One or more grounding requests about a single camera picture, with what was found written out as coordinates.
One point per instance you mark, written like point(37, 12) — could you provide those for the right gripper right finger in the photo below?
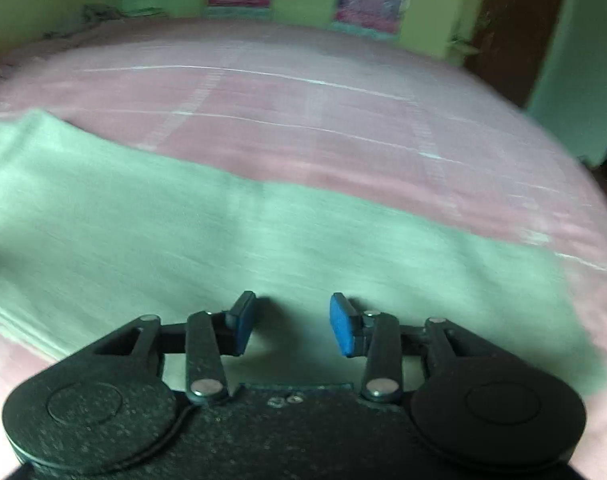
point(374, 336)

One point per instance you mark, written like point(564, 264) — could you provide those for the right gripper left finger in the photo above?
point(208, 337)

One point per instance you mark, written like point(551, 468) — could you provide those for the grey-green fleece pants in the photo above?
point(94, 234)

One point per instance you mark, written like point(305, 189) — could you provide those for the grey crumpled cloth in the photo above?
point(96, 13)

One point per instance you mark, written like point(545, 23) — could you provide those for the dark brown wooden door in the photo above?
point(511, 38)

